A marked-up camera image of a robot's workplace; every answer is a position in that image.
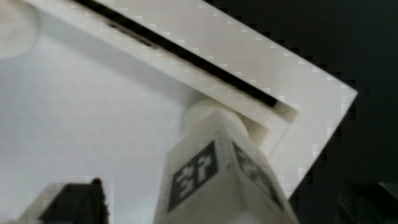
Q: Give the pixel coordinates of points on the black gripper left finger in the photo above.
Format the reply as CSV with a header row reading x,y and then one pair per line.
x,y
70,204

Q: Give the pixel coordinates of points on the white U-shaped fence wall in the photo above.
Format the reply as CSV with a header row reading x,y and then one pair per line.
x,y
277,89

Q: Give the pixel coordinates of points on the white table leg tagged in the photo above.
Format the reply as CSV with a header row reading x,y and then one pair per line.
x,y
219,184

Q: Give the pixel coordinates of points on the white square tabletop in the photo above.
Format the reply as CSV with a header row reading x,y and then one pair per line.
x,y
89,125

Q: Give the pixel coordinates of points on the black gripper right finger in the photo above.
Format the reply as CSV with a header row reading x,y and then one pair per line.
x,y
368,203

